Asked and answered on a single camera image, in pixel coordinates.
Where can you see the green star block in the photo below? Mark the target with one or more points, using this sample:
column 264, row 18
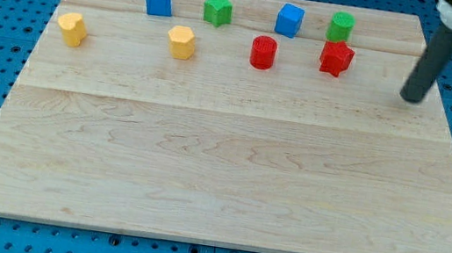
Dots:
column 218, row 12

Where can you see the blue triangle block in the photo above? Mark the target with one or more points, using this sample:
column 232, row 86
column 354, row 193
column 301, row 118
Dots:
column 159, row 8

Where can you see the red star block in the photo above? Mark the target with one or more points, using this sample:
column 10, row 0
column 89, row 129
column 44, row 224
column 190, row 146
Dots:
column 335, row 57

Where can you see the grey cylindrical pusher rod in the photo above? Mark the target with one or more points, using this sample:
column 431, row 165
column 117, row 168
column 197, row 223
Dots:
column 435, row 57

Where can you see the red cylinder block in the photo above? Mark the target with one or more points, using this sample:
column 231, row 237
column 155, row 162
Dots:
column 263, row 52

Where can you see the green cylinder block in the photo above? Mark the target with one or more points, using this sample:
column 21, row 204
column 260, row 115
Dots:
column 340, row 27

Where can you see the blue cube block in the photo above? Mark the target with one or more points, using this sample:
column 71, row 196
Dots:
column 289, row 20

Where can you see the yellow hexagon block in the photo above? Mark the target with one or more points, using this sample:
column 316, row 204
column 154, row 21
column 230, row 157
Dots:
column 181, row 42

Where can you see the yellow heart block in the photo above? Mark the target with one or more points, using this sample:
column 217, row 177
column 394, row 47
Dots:
column 73, row 28

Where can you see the wooden board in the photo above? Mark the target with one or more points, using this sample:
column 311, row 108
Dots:
column 118, row 136

